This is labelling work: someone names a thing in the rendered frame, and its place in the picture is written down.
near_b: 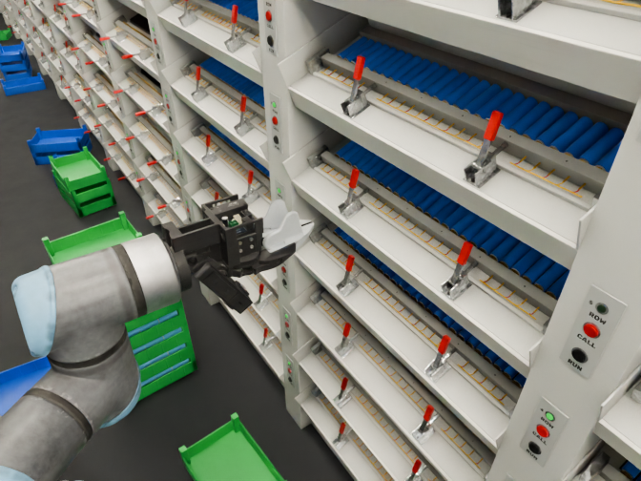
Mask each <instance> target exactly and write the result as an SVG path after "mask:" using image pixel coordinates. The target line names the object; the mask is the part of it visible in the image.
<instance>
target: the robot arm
mask: <svg viewBox="0 0 641 481"><path fill-rule="evenodd" d="M228 199H229V200H230V202H227V203H223V204H220V205H218V206H215V207H213V204H216V203H219V202H222V201H225V200H228ZM201 210H202V216H203V220H199V221H195V222H192V223H189V224H186V225H183V226H180V227H176V226H175V225H174V223H173V222H172V221H169V222H166V223H163V224H161V228H162V233H163V238H161V237H160V236H159V235H157V234H155V233H153V234H150V235H146V236H143V237H140V238H137V239H134V240H128V241H125V242H122V243H120V244H117V245H114V246H111V247H108V248H104V249H101V250H98V251H95V252H92V253H89V254H86V255H83V256H80V257H77V258H73V259H70V260H67V261H62V262H60V263H56V264H53V265H50V266H47V265H44V266H41V267H40V268H39V269H38V270H35V271H32V272H30V273H28V274H25V275H22V276H20V277H18V278H16V279H15V280H14V282H13V283H12V286H11V291H12V294H13V297H14V301H15V304H16V307H17V311H18V314H19V318H20V321H21V324H22V327H23V330H24V333H25V337H26V340H27V343H28V346H29V349H30V352H31V355H32V356H33V357H45V356H47V357H48V360H49V362H50V364H51V369H50V370H49V371H48V372H47V373H46V374H45V375H44V376H43V377H42V378H41V379H40V380H39V381H38V382H37V383H36V384H35V385H34V386H33V387H32V388H31V389H30V390H28V391H27V392H26V393H25V394H24V395H23V396H22V397H21V398H20V399H19V400H18V401H17V402H16V403H15V404H14V405H13V406H12V407H11V408H10V409H9V410H8V411H7V412H6V413H5V414H4V415H3V416H0V481H57V480H58V479H59V477H60V476H61V475H62V473H63V472H64V471H65V470H66V468H67V467H68V466H69V465H70V463H71V462H72V461H73V459H74V458H75V457H76V456H77V454H78V453H79V452H80V451H81V450H82V449H83V448H84V446H85V445H86V444H87V442H88V441H89V440H91V439H92V438H93V436H94V435H95V434H96V432H97V431H98V430H99V429H101V428H105V427H108V426H111V425H113V424H115V423H117V422H118V421H120V420H121V419H123V418H124V417H126V416H127V415H128V414H129V413H130V412H131V411H132V409H133V408H134V406H135V405H136V403H137V401H138V399H139V396H140V392H141V381H140V369H139V365H138V363H137V361H136V359H135V358H134V353H133V349H132V346H131V342H130V339H129V336H128V332H127V329H126V325H125V323H126V322H129V321H131V320H134V319H137V318H139V317H141V316H144V315H146V314H149V313H152V312H154V311H157V310H158V309H161V308H163V307H166V306H168V305H171V304H174V303H178V302H179V301H180V299H181V292H183V291H186V290H188V289H191V288H192V277H191V274H194V276H195V277H196V278H197V279H198V280H199V281H201V282H202V283H203V284H204V285H206V286H207V287H208V288H209V289H210V290H212V291H213V292H214V293H215V294H217V295H218V296H219V297H220V298H221V299H222V300H223V302H224V303H225V304H226V305H227V306H228V307H229V308H231V309H232V310H234V309H235V310H236V312H238V313H239V314H241V313H242V312H244V311H245V310H246V309H247V308H248V307H249V306H250V305H251V304H252V303H253V302H252V300H251V298H250V297H249V295H250V294H249V292H248V291H247V290H246V288H245V286H244V285H243V284H241V283H240V282H239V281H234V280H233V279H232V278H231V277H236V278H241V277H243V276H246V275H247V276H248V275H251V274H255V275H257V274H258V273H260V272H262V271H267V270H270V269H273V268H275V267H277V266H279V265H281V264H282V263H284V262H285V261H286V260H287V259H289V258H290V257H291V256H292V255H293V254H294V253H295V252H296V250H297V249H298V248H299V247H300V246H301V245H302V244H303V243H304V242H305V240H306V239H307V238H308V237H309V235H310V234H311V232H312V230H313V228H314V222H312V221H311V220H300V218H299V215H298V213H297V212H296V211H291V212H289V213H288V211H287V208H286V205H285V203H284V201H283V200H282V199H276V200H274V201H272V202H271V204H270V206H269V208H268V211H267V213H266V215H265V216H264V217H261V218H258V219H254V218H253V217H252V215H253V214H252V213H251V212H250V211H249V210H248V203H247V202H246V201H245V200H244V199H238V194H234V195H232V196H228V197H225V198H222V199H216V200H213V201H209V202H206V203H203V204H201ZM262 246H264V247H265V249H263V250H261V247H262Z"/></svg>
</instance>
